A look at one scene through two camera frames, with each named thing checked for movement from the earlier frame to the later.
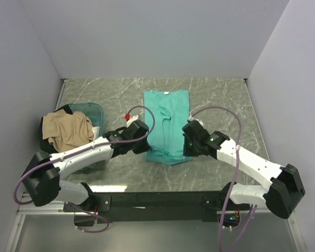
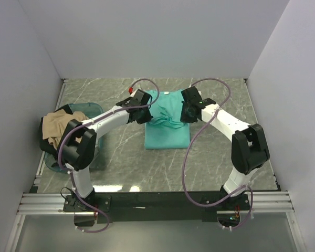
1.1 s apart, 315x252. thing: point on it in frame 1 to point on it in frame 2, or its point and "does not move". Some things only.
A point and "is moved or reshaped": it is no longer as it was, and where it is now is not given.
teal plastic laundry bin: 94,111 does not move
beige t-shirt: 65,130 does not move
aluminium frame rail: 27,208 does not move
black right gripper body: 190,147 to 186,116
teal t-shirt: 171,108 is moved or reshaped
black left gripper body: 140,146 to 145,116
